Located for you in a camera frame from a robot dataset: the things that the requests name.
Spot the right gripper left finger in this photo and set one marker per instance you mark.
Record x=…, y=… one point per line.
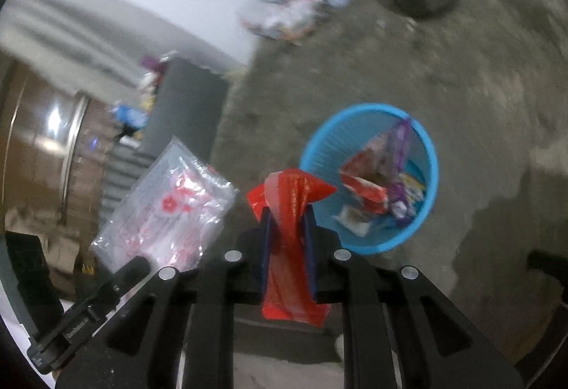
x=178, y=332

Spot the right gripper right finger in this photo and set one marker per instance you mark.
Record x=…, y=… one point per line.
x=399, y=329

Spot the red plastic bag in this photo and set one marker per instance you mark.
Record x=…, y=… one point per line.
x=287, y=194

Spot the clear printed plastic bag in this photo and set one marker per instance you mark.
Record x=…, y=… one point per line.
x=171, y=215

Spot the purple snack wrapper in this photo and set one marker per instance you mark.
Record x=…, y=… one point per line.
x=405, y=192

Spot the red white snack bag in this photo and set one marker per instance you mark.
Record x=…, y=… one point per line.
x=365, y=175

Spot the blue plastic trash basket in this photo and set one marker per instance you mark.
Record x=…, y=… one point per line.
x=338, y=139

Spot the floor trash pile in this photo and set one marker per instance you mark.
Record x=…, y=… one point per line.
x=286, y=20

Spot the blue detergent bottle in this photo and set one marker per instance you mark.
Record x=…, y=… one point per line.
x=130, y=117

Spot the grey storage box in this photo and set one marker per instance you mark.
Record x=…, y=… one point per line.
x=188, y=107

